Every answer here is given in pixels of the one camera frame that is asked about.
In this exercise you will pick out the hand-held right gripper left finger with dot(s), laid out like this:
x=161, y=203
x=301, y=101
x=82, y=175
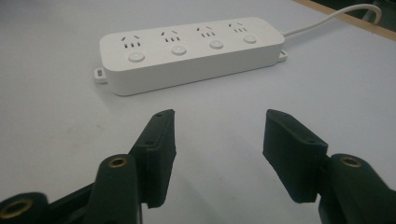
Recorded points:
x=155, y=155

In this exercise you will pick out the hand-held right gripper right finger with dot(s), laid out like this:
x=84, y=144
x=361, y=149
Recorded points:
x=292, y=155

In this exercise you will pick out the white power strip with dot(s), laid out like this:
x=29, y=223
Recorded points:
x=190, y=53

